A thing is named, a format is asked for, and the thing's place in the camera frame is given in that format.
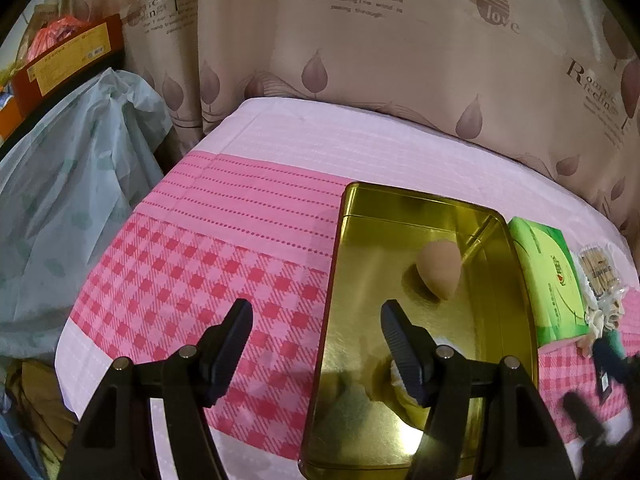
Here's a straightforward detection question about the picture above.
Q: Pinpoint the white knit sock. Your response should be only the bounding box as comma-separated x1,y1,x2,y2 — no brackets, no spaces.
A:
585,304,626,356

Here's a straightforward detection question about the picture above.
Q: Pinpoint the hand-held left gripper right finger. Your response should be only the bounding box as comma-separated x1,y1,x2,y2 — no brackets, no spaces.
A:
381,300,576,480

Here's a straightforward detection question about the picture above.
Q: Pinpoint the orange box with yellow label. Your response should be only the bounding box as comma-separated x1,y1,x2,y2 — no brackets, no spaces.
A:
10,14,125,117

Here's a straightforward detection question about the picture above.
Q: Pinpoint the olive brown cloth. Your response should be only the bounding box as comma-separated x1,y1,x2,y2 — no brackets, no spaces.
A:
5,359,77,453

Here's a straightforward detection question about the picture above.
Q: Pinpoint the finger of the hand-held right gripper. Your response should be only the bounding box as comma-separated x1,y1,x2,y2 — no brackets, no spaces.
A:
562,392,609,461
592,332,634,402

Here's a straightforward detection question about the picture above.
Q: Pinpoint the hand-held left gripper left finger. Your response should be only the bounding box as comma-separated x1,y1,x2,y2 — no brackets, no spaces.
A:
60,299,254,480

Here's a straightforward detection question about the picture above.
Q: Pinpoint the red plastic bag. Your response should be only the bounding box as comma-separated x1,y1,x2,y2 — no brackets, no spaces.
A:
27,16,82,61

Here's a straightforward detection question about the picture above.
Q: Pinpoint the beige leaf print curtain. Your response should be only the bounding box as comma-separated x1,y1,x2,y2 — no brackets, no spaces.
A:
120,0,640,241

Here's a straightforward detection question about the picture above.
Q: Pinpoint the beige makeup sponge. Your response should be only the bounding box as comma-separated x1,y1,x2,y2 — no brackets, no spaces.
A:
416,241,459,304

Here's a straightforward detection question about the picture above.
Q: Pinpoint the green tissue packet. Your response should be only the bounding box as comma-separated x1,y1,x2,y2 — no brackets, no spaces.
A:
508,216,591,349

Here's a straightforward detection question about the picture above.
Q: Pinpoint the pale blue plastic bag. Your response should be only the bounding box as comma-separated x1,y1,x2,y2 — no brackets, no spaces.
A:
0,67,174,357

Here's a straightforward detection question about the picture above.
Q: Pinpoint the pink checkered tablecloth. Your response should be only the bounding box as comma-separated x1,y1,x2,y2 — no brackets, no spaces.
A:
54,96,640,480

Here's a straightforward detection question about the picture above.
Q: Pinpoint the clear cotton swab pack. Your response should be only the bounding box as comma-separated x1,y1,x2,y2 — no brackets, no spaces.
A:
577,242,629,311

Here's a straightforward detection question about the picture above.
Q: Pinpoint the gold metal tin box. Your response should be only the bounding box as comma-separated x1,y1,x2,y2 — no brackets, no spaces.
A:
299,181,540,471

